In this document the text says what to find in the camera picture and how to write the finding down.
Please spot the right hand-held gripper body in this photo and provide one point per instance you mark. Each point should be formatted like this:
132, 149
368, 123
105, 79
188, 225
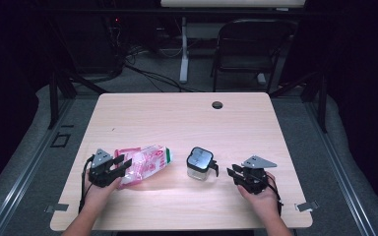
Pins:
255, 178

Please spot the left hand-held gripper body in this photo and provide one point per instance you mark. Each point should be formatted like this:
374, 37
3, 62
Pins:
102, 173

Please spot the pink plastic snack bag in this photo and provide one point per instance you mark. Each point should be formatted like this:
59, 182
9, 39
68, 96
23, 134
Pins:
151, 162

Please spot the person's left hand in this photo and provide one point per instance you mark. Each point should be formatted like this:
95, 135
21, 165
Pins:
96, 196

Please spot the person's right hand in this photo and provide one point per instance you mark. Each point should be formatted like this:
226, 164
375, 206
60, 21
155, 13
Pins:
264, 201

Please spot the black folding chair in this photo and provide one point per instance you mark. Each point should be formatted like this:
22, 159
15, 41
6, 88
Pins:
251, 42

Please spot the white desk leg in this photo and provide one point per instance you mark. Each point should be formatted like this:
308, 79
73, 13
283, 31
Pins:
184, 49

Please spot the grey metal bracket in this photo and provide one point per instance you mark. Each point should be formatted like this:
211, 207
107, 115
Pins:
306, 206
57, 207

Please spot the aluminium floor rail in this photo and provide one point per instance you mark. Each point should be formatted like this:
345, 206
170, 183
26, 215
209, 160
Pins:
338, 170
29, 170

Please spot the black frame post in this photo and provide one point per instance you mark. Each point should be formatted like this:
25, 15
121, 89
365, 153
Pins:
323, 105
53, 101

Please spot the black horizontal frame bar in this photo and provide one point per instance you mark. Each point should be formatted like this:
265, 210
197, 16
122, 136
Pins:
177, 12

